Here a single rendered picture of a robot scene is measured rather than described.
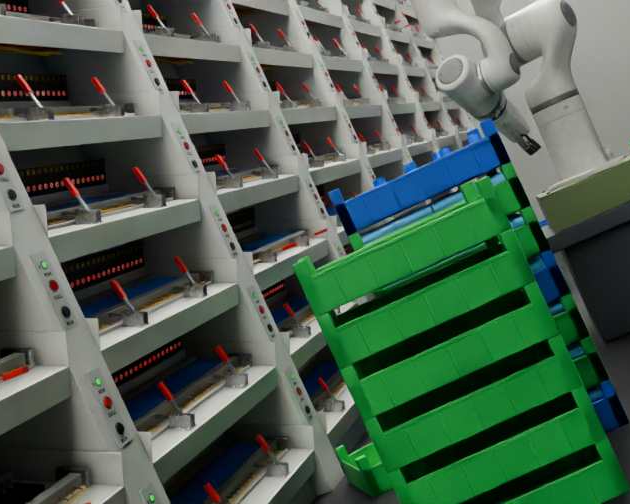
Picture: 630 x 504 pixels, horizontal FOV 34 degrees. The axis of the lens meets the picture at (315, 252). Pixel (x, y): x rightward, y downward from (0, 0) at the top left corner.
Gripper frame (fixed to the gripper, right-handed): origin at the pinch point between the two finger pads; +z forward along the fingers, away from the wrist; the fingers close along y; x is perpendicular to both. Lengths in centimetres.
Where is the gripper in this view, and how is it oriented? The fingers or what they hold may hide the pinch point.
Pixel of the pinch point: (525, 135)
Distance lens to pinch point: 243.4
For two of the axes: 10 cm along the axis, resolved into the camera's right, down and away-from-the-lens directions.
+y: -3.0, -7.2, 6.3
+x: -7.2, 6.0, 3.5
